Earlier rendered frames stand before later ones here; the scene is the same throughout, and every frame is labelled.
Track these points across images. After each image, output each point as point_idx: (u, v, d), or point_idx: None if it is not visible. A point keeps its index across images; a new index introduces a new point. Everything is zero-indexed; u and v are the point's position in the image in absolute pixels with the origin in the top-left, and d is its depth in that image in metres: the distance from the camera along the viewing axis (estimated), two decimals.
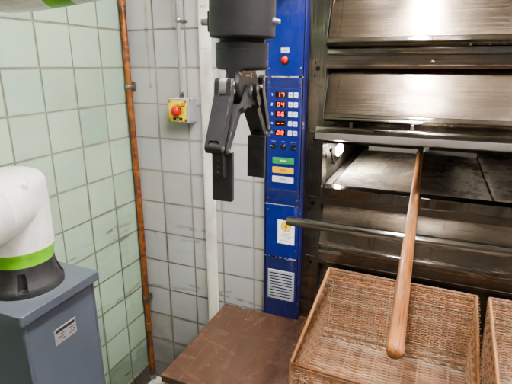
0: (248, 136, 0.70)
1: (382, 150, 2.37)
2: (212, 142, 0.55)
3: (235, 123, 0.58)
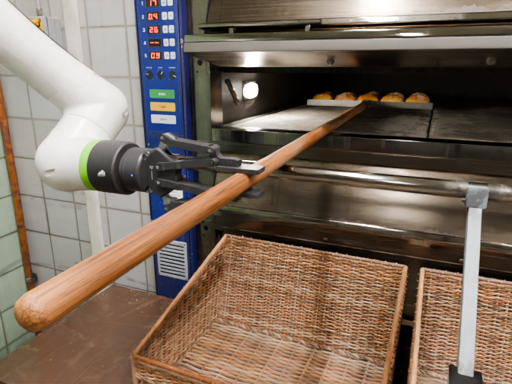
0: None
1: (323, 104, 1.98)
2: None
3: (192, 192, 0.68)
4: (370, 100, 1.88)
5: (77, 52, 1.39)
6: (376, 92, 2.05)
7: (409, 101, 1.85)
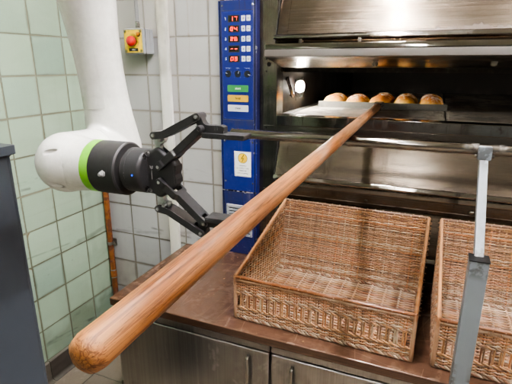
0: None
1: (334, 106, 1.95)
2: (201, 230, 0.71)
3: (185, 208, 0.70)
4: (383, 102, 1.85)
5: (167, 56, 1.76)
6: (388, 94, 2.02)
7: (423, 103, 1.82)
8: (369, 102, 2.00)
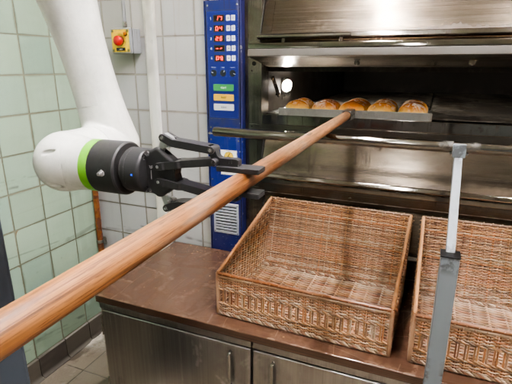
0: None
1: (298, 114, 1.61)
2: None
3: (192, 192, 0.68)
4: (354, 110, 1.51)
5: (154, 56, 1.77)
6: (363, 99, 1.69)
7: (402, 111, 1.49)
8: None
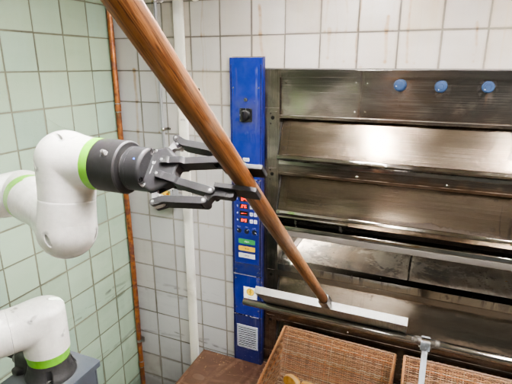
0: (226, 173, 0.69)
1: (273, 296, 1.58)
2: (203, 203, 0.66)
3: (187, 185, 0.67)
4: (331, 299, 1.50)
5: (190, 209, 2.20)
6: None
7: None
8: None
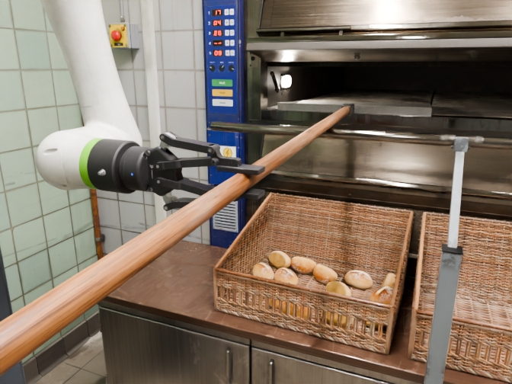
0: None
1: (297, 109, 1.61)
2: None
3: (192, 191, 0.68)
4: (353, 104, 1.51)
5: (152, 51, 1.76)
6: None
7: None
8: (296, 284, 1.50)
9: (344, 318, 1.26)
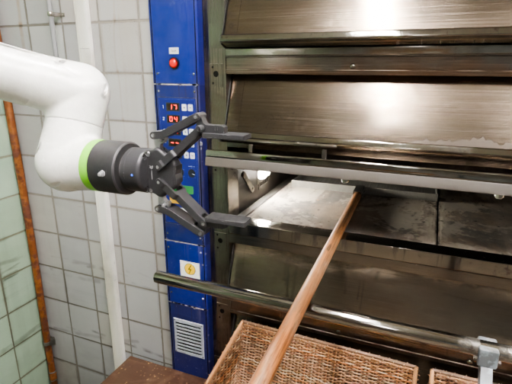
0: None
1: (310, 187, 1.70)
2: (201, 230, 0.71)
3: (185, 208, 0.70)
4: (364, 187, 1.60)
5: None
6: None
7: None
8: None
9: None
